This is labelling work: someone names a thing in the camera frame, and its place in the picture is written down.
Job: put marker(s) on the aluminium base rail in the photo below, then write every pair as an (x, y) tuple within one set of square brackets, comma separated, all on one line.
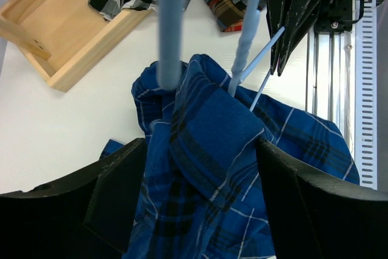
[(329, 83)]

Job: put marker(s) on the grey slotted cable duct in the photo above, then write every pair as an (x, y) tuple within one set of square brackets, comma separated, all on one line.
[(366, 140)]

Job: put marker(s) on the light blue wire hanger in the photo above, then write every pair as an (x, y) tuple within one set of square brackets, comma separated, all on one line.
[(169, 68)]

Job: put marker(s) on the blue plaid shirt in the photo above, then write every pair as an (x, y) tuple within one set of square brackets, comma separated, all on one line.
[(201, 191)]

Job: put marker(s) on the wooden clothes rack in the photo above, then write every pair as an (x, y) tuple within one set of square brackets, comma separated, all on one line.
[(64, 39)]

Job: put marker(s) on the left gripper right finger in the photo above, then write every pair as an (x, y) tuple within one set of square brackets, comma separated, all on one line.
[(313, 214)]

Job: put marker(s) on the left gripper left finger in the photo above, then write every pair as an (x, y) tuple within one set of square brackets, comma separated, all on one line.
[(86, 214)]

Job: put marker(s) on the red brown plaid shirt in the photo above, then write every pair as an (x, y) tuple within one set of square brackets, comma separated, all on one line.
[(227, 1)]

